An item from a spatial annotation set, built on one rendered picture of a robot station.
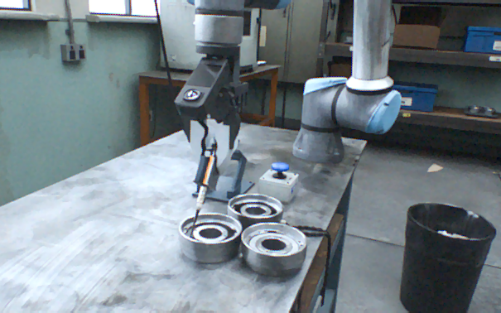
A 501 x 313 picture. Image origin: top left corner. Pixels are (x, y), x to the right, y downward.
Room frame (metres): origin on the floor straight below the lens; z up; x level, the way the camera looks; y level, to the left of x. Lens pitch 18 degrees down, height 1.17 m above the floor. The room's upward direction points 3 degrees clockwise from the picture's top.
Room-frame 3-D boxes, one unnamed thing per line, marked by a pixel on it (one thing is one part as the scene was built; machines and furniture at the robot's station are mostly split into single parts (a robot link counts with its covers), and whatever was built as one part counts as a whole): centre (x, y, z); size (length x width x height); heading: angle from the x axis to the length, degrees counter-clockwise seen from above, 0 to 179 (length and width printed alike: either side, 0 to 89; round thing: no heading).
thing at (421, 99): (4.04, -1.47, 0.56); 0.52 x 0.38 x 0.22; 67
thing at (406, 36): (4.03, -1.45, 1.19); 0.52 x 0.42 x 0.38; 70
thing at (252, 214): (0.72, -0.02, 0.82); 0.10 x 0.10 x 0.04
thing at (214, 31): (0.68, 0.06, 1.15); 0.08 x 0.08 x 0.05
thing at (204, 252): (0.62, 0.06, 0.82); 0.10 x 0.10 x 0.04
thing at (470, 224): (1.59, -0.84, 0.21); 0.34 x 0.34 x 0.43
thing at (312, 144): (1.19, -0.20, 0.85); 0.15 x 0.15 x 0.10
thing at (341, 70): (4.20, -0.96, 0.64); 0.49 x 0.40 x 0.37; 75
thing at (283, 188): (0.87, -0.07, 0.82); 0.08 x 0.07 x 0.05; 160
